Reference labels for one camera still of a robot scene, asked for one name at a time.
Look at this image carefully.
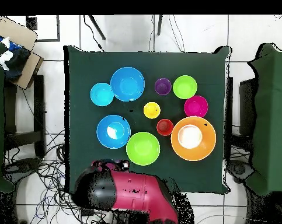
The large green bowl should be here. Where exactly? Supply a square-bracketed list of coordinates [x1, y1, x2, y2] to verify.
[126, 131, 161, 166]

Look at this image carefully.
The yellow cup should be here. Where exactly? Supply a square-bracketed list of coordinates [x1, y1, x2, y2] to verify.
[143, 101, 161, 120]

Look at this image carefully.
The red cup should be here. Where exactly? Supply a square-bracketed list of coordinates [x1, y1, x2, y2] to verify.
[156, 118, 175, 137]

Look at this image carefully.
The purple cup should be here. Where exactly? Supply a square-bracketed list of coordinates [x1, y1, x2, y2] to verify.
[154, 78, 172, 96]

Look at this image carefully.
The small light blue bowl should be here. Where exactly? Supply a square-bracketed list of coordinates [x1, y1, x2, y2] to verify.
[89, 82, 115, 107]

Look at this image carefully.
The small green bowl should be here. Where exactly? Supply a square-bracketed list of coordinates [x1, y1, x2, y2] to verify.
[172, 75, 198, 100]

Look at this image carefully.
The small pink bowl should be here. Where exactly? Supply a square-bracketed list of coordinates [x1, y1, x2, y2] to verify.
[183, 95, 209, 118]

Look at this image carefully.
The large orange bowl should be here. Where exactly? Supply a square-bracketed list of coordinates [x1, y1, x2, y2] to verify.
[170, 115, 217, 162]

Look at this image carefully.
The dark green tablecloth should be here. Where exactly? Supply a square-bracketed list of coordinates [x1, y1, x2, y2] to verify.
[63, 45, 232, 195]

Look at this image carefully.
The black tripod leg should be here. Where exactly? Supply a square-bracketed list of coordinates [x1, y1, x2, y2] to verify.
[88, 15, 106, 41]
[156, 15, 163, 36]

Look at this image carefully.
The black stool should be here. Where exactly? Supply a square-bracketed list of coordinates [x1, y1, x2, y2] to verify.
[4, 74, 46, 159]

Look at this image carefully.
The bundle of clothes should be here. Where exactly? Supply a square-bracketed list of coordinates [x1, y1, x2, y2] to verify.
[0, 34, 32, 81]

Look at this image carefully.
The cardboard box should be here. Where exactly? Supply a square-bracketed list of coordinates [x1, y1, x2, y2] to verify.
[0, 16, 44, 90]

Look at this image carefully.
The dark grey pedestal foot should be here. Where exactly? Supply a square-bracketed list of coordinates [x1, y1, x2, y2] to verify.
[227, 159, 256, 184]
[5, 157, 42, 176]

